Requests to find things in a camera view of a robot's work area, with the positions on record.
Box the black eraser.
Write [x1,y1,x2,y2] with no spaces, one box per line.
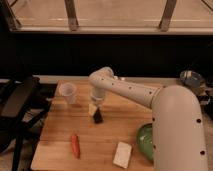
[93,109,103,124]

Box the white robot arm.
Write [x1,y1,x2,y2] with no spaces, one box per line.
[89,67,209,171]

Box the white sponge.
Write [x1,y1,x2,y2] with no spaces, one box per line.
[113,142,132,169]

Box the clear plastic cup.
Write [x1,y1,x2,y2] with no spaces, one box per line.
[59,82,77,104]

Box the orange carrot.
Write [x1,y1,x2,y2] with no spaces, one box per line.
[71,134,80,158]

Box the green bowl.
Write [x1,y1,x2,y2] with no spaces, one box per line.
[136,123,153,161]

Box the black office chair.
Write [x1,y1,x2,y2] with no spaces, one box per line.
[0,76,50,171]

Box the round silver blue object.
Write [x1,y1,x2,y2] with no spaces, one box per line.
[180,70,204,88]

